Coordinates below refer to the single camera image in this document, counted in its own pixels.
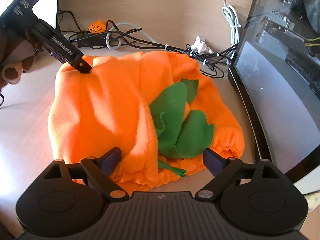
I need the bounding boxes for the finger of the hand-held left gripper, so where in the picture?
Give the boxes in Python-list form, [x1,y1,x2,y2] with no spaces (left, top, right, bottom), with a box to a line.
[51,50,67,64]
[66,54,94,75]

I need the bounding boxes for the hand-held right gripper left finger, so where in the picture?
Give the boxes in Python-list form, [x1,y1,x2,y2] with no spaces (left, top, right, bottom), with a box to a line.
[44,147,127,202]

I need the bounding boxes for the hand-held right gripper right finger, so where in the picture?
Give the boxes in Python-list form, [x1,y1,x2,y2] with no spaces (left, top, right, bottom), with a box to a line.
[194,149,278,202]

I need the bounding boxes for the orange pumpkin costume green leaves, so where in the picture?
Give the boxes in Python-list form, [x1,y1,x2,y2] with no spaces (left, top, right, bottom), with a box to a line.
[47,51,246,193]

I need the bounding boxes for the person's left hand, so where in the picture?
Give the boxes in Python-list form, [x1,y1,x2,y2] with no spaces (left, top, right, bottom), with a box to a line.
[0,27,42,85]

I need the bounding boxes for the black power adapter brick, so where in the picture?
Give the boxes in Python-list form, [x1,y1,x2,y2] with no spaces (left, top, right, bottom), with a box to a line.
[77,33,111,48]

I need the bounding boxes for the orange pumpkin figurine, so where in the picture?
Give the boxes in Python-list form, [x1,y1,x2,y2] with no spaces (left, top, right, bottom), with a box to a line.
[89,19,104,34]

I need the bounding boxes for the glass panel computer case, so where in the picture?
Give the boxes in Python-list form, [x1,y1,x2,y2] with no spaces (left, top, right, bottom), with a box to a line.
[227,0,320,196]

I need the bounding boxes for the crumpled white tissue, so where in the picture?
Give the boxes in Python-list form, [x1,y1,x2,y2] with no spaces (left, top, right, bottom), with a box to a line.
[191,36,213,54]

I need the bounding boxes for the grey cable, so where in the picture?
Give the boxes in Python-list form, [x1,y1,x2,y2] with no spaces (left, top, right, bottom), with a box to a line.
[106,22,156,51]

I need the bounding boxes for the bundle of black cables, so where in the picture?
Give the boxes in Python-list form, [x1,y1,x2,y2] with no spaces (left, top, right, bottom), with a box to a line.
[57,10,238,79]

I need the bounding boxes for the white coiled cable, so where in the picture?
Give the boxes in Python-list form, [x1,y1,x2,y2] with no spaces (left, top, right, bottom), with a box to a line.
[216,0,242,66]

